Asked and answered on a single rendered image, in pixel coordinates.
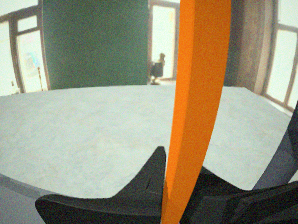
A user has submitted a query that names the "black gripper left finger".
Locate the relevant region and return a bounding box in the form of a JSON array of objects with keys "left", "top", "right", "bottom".
[{"left": 35, "top": 147, "right": 166, "bottom": 224}]

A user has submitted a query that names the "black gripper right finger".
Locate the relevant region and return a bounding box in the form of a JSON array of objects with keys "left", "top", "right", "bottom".
[{"left": 180, "top": 167, "right": 298, "bottom": 224}]

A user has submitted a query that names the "orange handle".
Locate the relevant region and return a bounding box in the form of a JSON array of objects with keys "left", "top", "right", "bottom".
[{"left": 161, "top": 0, "right": 231, "bottom": 224}]

